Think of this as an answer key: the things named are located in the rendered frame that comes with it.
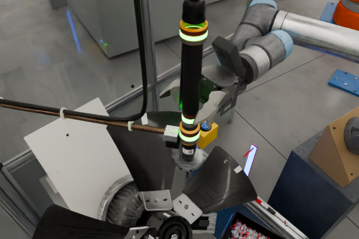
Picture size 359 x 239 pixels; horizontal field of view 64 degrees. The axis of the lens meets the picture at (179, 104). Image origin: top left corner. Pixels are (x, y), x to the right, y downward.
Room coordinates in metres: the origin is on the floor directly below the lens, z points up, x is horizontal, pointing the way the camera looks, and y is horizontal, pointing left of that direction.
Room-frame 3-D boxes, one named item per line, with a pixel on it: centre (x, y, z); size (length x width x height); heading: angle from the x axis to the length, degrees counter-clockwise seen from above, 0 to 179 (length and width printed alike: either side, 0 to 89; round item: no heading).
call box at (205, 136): (0.86, -0.08, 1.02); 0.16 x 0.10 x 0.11; 43
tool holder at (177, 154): (0.40, -0.01, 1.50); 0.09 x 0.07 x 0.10; 78
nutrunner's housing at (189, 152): (0.40, -0.02, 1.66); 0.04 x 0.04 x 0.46
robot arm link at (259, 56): (0.53, -0.16, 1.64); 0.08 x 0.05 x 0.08; 43
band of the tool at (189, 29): (0.40, -0.02, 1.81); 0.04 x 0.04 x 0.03
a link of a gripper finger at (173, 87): (0.44, 0.00, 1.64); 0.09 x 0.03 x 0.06; 111
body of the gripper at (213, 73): (0.47, -0.10, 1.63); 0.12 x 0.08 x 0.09; 133
